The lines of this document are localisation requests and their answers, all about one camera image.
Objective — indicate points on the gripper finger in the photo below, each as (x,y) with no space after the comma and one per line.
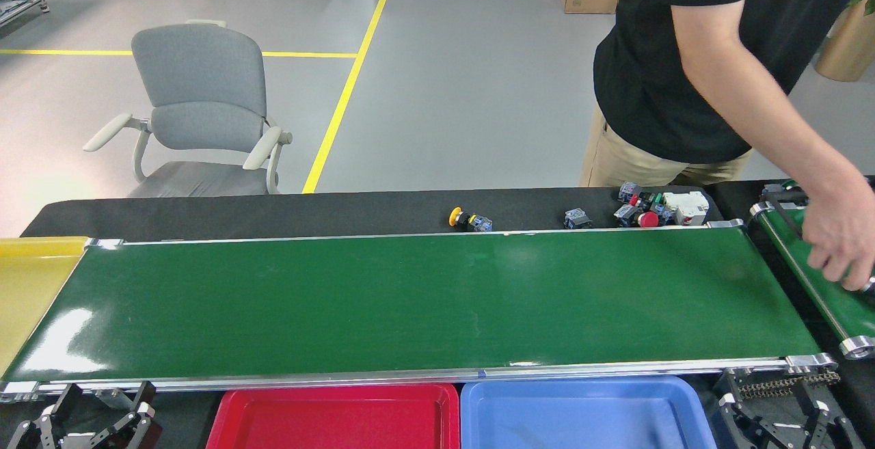
(827,428)
(140,418)
(742,432)
(41,428)

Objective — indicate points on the white circuit breaker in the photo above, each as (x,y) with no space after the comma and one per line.
(687,206)

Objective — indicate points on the person's right forearm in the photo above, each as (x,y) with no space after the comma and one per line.
(765,128)

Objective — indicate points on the green infeed conveyor belt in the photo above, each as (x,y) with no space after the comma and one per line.
(837,312)

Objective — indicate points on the yellow plastic tray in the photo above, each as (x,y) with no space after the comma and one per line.
(27,298)

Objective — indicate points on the long green conveyor belt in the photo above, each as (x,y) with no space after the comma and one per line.
(410,298)

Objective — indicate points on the person's right hand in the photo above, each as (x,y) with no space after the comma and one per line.
(844,230)

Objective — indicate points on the blue plastic bin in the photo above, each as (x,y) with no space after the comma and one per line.
(581,418)

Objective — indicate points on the red plastic bin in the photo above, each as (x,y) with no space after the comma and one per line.
(328,422)

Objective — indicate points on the person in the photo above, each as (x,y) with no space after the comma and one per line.
(656,93)

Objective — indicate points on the grey office chair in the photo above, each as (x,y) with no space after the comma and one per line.
(198,73)

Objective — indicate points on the gold plant pot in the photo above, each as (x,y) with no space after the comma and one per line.
(851,46)

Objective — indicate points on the green push button switch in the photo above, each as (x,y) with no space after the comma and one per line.
(658,198)

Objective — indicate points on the blue contact block switch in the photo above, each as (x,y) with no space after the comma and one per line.
(577,219)

